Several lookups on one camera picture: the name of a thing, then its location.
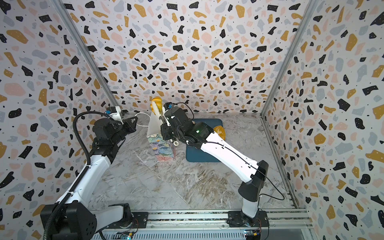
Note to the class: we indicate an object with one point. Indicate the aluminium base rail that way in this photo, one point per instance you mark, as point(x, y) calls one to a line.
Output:
point(271, 224)

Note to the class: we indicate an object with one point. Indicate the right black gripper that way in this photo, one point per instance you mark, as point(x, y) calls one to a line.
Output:
point(166, 129)

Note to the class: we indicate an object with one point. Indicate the teal tray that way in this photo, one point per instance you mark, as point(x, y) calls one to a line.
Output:
point(194, 155)

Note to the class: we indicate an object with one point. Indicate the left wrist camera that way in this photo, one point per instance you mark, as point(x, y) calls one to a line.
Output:
point(115, 113)

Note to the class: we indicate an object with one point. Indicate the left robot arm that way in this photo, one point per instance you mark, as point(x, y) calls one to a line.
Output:
point(69, 218)

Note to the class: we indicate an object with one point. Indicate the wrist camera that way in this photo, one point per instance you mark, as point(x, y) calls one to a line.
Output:
point(115, 113)
point(168, 105)

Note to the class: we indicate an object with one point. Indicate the large round bread loaf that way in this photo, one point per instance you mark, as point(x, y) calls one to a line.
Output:
point(220, 131)

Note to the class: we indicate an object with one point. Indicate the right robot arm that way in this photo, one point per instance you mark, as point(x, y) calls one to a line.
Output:
point(252, 173)

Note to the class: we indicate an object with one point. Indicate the striped croissant bun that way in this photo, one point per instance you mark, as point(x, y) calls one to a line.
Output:
point(157, 106)

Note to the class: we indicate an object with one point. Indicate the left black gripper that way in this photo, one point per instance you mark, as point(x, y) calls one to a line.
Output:
point(131, 127)

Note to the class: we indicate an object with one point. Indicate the floral paper bag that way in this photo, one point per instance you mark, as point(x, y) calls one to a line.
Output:
point(163, 150)

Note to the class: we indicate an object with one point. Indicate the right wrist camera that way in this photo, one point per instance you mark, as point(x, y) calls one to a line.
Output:
point(168, 105)

